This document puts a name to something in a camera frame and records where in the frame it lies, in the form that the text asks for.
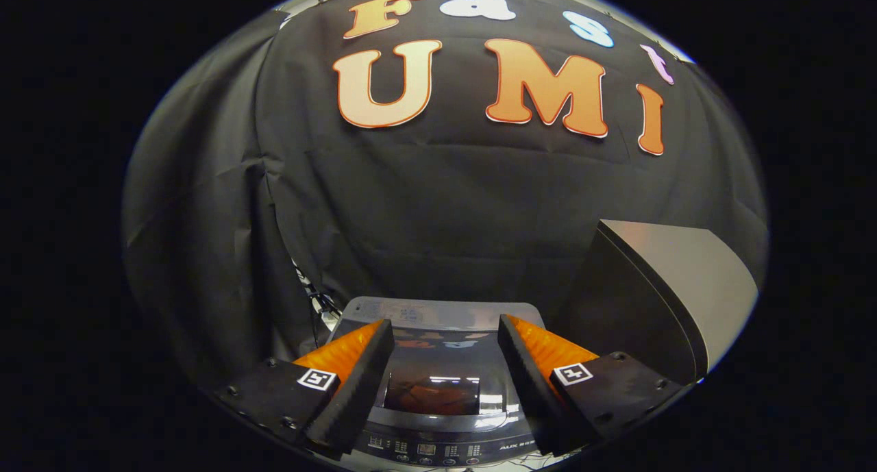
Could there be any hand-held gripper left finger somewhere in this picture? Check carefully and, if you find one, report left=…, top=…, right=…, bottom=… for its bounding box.
left=212, top=319, right=396, bottom=460

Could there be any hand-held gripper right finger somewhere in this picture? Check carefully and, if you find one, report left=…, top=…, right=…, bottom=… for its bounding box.
left=498, top=314, right=687, bottom=458

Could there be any dark washing machine lid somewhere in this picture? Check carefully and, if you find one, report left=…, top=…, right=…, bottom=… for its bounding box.
left=363, top=327, right=523, bottom=428

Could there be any grey washing machine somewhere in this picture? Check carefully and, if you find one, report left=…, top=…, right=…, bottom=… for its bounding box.
left=329, top=296, right=583, bottom=471

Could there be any black cable bundle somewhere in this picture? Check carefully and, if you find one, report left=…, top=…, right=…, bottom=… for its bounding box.
left=293, top=260, right=343, bottom=336

